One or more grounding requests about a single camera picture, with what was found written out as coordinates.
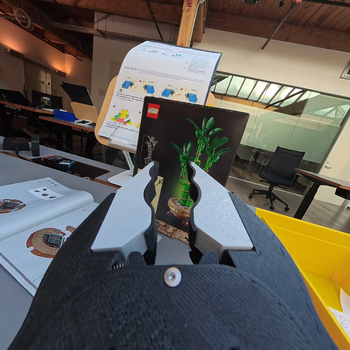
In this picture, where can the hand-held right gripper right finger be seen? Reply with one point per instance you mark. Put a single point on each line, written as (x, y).
(221, 216)

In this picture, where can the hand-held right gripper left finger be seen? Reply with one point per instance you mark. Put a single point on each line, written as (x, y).
(123, 216)

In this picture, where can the black lego set box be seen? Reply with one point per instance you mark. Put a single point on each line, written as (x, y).
(169, 128)

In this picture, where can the open lego instruction booklet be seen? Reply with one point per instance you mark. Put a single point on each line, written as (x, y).
(27, 246)

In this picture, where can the small black blue box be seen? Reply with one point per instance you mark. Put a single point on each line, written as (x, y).
(67, 163)

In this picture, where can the black office chair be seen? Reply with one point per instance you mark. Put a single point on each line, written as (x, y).
(284, 161)

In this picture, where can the yellow plastic bin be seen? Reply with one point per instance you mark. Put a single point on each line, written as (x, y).
(300, 246)

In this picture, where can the small black orange box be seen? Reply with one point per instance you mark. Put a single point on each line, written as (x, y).
(53, 158)

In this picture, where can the white tablet holder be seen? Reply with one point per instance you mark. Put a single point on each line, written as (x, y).
(82, 122)

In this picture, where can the small wooden document stand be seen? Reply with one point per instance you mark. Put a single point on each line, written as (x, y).
(84, 110)

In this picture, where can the black power bank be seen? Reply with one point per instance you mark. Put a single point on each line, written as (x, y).
(35, 145)

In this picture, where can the dark wooden desk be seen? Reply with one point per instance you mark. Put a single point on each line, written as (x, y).
(328, 179)

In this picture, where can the blue plastic bin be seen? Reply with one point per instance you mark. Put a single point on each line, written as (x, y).
(64, 115)

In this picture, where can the long wooden desk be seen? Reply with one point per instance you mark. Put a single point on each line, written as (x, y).
(16, 105)
(49, 119)

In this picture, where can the black power adapter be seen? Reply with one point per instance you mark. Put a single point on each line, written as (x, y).
(16, 143)

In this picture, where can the task sheet on wooden stand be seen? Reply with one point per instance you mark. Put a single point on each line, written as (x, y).
(111, 86)

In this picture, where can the black sheet on stand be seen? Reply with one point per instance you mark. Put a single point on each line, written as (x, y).
(79, 93)

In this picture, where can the black computer monitor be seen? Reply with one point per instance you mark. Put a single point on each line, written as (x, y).
(46, 98)

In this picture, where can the white paper sheet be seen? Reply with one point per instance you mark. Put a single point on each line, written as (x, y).
(343, 320)

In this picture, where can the wall air vent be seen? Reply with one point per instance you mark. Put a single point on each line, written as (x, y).
(346, 69)

